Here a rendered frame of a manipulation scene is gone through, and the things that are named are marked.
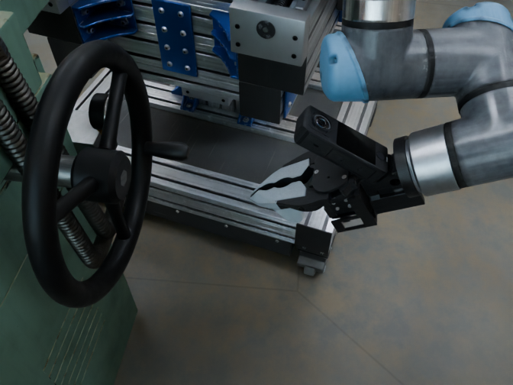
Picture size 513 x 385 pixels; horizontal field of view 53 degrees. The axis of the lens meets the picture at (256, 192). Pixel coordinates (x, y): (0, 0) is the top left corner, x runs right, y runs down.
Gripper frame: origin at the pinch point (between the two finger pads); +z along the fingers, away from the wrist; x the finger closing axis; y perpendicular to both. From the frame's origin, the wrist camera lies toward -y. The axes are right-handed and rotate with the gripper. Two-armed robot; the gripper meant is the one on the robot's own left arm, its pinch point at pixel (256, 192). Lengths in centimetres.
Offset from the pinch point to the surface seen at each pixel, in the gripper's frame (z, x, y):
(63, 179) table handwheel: 12.3, -9.2, -18.3
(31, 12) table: 22.5, 16.1, -28.4
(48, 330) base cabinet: 43.4, -11.1, 8.2
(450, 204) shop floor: -8, 63, 88
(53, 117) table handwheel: 2.2, -12.7, -27.0
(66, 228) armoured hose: 18.7, -9.7, -11.5
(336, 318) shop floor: 21, 20, 71
